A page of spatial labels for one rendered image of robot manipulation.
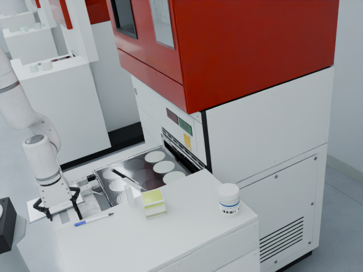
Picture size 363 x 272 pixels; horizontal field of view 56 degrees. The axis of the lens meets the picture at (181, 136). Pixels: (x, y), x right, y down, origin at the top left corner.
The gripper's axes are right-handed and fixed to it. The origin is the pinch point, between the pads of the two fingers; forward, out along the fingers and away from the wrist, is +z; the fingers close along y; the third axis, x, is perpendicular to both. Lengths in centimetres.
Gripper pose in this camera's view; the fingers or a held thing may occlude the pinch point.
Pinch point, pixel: (62, 212)
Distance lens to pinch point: 138.6
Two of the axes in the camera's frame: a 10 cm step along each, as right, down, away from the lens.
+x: 4.5, 3.8, -8.0
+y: -8.8, 3.2, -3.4
